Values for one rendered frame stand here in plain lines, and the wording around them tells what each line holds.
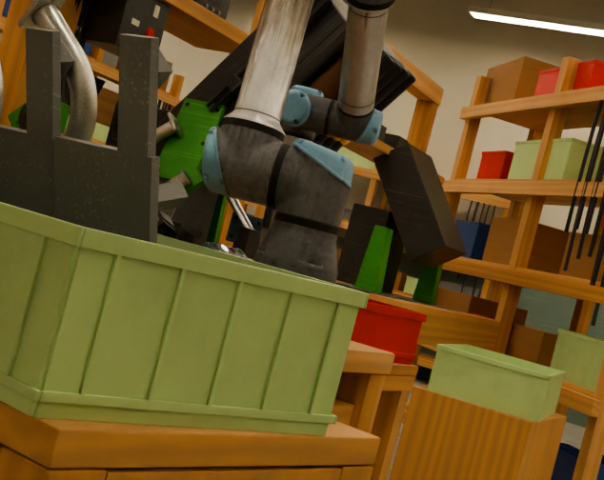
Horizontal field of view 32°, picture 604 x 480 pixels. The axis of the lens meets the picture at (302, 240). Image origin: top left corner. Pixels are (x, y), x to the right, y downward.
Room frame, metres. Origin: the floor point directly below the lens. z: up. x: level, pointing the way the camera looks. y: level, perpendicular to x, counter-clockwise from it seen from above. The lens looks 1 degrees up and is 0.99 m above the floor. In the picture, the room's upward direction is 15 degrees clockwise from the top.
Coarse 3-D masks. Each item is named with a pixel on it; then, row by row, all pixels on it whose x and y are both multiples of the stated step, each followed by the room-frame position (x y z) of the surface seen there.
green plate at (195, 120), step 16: (192, 112) 2.52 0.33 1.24; (208, 112) 2.51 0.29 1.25; (224, 112) 2.50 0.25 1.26; (192, 128) 2.51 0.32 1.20; (208, 128) 2.49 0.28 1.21; (176, 144) 2.51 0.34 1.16; (192, 144) 2.49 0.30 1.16; (160, 160) 2.51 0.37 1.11; (176, 160) 2.49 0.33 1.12; (192, 160) 2.47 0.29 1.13; (160, 176) 2.49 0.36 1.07
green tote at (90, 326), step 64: (0, 256) 0.99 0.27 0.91; (64, 256) 0.93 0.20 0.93; (128, 256) 0.95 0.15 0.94; (192, 256) 1.01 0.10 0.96; (0, 320) 0.97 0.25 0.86; (64, 320) 0.92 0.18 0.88; (128, 320) 0.97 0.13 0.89; (192, 320) 1.03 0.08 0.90; (256, 320) 1.10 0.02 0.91; (320, 320) 1.17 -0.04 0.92; (0, 384) 0.95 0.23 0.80; (64, 384) 0.93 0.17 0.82; (128, 384) 0.99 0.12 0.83; (192, 384) 1.05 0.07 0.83; (256, 384) 1.12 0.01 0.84; (320, 384) 1.19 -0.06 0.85
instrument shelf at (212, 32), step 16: (160, 0) 2.63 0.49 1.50; (176, 0) 2.66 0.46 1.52; (192, 0) 2.72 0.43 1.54; (176, 16) 2.79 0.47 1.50; (192, 16) 2.74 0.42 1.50; (208, 16) 2.79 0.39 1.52; (176, 32) 3.03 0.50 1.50; (192, 32) 2.96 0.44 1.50; (208, 32) 2.90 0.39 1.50; (224, 32) 2.88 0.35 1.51; (240, 32) 2.94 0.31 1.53; (208, 48) 3.15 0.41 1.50; (224, 48) 3.08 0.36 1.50
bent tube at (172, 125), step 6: (168, 114) 2.50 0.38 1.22; (174, 120) 2.51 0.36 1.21; (162, 126) 2.50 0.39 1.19; (168, 126) 2.49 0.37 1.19; (174, 126) 2.48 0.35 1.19; (156, 132) 2.50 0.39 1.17; (162, 132) 2.49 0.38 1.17; (168, 132) 2.50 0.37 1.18; (180, 132) 2.49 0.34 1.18; (156, 138) 2.50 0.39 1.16; (162, 138) 2.50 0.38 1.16
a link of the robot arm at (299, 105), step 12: (288, 96) 2.17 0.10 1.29; (300, 96) 2.18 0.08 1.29; (312, 96) 2.20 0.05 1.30; (288, 108) 2.17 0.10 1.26; (300, 108) 2.17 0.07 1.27; (312, 108) 2.19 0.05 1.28; (324, 108) 2.18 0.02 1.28; (288, 120) 2.18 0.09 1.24; (300, 120) 2.17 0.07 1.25; (312, 120) 2.19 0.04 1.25; (324, 120) 2.18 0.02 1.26
